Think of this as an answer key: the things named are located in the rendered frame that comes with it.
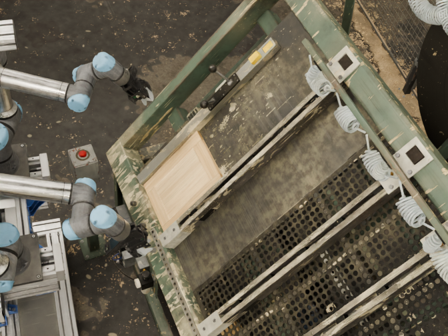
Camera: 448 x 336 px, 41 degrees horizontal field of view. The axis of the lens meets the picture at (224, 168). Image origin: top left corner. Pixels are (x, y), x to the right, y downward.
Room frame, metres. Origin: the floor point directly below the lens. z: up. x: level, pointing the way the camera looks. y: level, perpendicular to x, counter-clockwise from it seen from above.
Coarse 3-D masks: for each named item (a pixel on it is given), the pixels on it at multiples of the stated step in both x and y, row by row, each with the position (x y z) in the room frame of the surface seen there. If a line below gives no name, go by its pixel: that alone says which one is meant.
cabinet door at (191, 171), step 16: (192, 144) 1.73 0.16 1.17; (176, 160) 1.69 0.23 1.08; (192, 160) 1.67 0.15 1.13; (208, 160) 1.64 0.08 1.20; (160, 176) 1.65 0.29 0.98; (176, 176) 1.63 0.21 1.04; (192, 176) 1.60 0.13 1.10; (208, 176) 1.57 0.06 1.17; (160, 192) 1.58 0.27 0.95; (176, 192) 1.56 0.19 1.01; (192, 192) 1.53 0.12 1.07; (160, 208) 1.51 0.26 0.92; (176, 208) 1.49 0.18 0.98
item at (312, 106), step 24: (312, 72) 1.61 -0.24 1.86; (336, 72) 1.69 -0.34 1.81; (312, 96) 1.67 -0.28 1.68; (336, 96) 1.68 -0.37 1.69; (288, 120) 1.62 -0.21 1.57; (312, 120) 1.64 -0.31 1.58; (264, 144) 1.58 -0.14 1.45; (240, 168) 1.53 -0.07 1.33; (216, 192) 1.48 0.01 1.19; (192, 216) 1.40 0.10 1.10; (168, 240) 1.33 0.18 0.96
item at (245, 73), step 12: (276, 48) 1.96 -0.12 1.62; (264, 60) 1.94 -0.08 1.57; (240, 72) 1.92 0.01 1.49; (252, 72) 1.91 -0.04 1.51; (240, 84) 1.88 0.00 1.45; (228, 96) 1.86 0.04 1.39; (216, 108) 1.83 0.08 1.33; (192, 120) 1.81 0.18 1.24; (204, 120) 1.80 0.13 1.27; (180, 132) 1.79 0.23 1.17; (192, 132) 1.77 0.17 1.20; (168, 144) 1.76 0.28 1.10; (180, 144) 1.74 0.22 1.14; (156, 156) 1.73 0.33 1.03; (168, 156) 1.71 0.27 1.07; (156, 168) 1.68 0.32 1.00; (144, 180) 1.65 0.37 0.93
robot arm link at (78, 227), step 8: (72, 208) 1.05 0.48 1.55; (80, 208) 1.04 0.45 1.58; (88, 208) 1.05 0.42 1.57; (72, 216) 1.02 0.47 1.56; (80, 216) 1.01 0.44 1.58; (88, 216) 1.01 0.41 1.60; (64, 224) 0.98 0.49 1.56; (72, 224) 0.98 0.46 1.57; (80, 224) 0.98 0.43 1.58; (88, 224) 0.98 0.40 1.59; (64, 232) 0.96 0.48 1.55; (72, 232) 0.96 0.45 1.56; (80, 232) 0.96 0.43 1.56; (88, 232) 0.96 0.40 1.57
